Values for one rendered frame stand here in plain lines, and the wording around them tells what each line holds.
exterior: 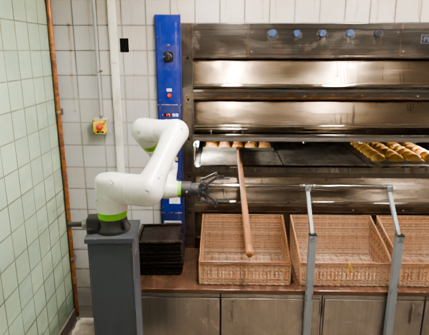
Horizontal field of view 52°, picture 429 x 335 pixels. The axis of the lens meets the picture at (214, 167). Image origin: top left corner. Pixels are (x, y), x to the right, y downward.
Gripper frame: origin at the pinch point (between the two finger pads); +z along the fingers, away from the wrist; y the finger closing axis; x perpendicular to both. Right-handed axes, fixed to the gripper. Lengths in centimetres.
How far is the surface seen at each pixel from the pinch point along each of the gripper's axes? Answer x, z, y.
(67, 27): -51, -101, -89
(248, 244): 74, 8, -1
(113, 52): -49, -73, -74
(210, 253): -42, -11, 59
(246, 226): 56, 8, -1
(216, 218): -48, -8, 36
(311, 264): 8, 47, 41
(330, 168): -52, 69, 1
